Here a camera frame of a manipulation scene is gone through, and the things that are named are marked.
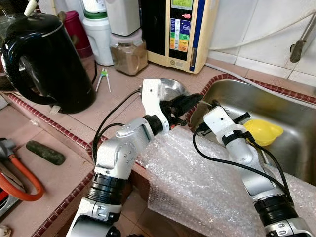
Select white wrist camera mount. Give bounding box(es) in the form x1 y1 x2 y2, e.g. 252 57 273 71
203 106 245 147
140 78 171 119

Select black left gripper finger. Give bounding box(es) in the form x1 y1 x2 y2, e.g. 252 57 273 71
174 93 204 108
173 104 197 119

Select clear jar of brown powder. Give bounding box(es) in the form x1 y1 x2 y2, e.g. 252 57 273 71
109 29 149 76

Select hanging metal utensil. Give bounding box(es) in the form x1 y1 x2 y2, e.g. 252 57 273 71
289 7 316 64

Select maroon plastic mug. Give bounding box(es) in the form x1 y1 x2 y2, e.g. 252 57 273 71
61 10 94 59

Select white plastic handle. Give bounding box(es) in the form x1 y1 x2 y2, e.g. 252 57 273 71
24 0 40 17

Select clear bubble wrap sheet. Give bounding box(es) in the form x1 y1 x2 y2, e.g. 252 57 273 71
140 126 316 237

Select white jug with green band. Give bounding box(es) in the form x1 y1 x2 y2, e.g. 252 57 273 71
81 0 115 67

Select dark green stone pestle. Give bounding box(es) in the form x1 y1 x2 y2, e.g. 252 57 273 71
25 140 66 166

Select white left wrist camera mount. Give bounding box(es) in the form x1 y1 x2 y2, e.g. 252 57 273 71
140 78 171 119

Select grey hose fitting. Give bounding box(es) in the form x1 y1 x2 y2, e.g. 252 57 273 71
0 138 18 164

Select thin white wall tube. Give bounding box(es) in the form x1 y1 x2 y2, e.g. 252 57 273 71
209 7 316 52

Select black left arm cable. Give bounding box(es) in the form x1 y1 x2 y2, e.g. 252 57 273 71
91 88 149 166

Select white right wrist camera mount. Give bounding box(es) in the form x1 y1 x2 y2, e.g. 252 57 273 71
203 106 245 147

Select white green plastic tongs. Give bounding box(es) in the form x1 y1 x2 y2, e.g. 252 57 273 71
95 68 112 94

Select black electric kettle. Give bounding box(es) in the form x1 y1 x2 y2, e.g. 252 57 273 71
0 12 97 115

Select yellow plastic cup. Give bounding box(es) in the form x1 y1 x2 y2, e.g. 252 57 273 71
244 118 285 148

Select white drain hose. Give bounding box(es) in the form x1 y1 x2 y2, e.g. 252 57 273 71
204 62 316 107

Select cream water ionizer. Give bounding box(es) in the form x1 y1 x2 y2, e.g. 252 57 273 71
139 0 221 74

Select white plastic container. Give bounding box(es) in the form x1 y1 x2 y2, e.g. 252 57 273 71
104 0 142 37

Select steel bowl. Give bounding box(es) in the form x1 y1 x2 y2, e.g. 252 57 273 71
158 78 189 102

